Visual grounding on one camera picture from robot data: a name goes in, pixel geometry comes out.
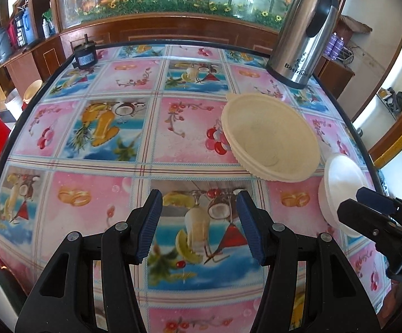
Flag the purple bottles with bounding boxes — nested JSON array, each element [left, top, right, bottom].
[[328, 33, 348, 58]]

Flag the stainless steel kettle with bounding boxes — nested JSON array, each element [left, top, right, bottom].
[[265, 0, 340, 90]]

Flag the large cream ribbed bowl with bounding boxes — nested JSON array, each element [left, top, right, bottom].
[[221, 92, 321, 183]]

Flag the green plastic basin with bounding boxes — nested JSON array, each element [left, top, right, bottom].
[[0, 251, 27, 333]]

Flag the red thermos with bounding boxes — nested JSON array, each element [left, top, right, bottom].
[[6, 21, 18, 50]]

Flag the wooden cabinet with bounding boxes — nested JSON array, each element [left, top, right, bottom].
[[0, 10, 356, 99]]

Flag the small black motor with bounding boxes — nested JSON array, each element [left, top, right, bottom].
[[71, 34, 99, 70]]

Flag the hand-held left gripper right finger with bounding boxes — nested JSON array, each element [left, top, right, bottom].
[[236, 189, 384, 333]]

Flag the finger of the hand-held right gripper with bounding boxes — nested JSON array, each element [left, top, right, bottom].
[[337, 198, 402, 252], [356, 186, 402, 216]]

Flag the grey blue kettle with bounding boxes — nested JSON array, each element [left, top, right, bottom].
[[0, 28, 14, 64]]

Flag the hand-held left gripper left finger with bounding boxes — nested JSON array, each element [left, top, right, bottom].
[[14, 189, 164, 333]]

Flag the printed fruit tablecloth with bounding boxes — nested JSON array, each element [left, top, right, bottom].
[[0, 43, 399, 333]]

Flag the white bowl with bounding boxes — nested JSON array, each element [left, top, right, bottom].
[[318, 153, 378, 238]]

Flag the blue container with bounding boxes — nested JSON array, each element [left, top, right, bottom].
[[13, 7, 35, 48]]

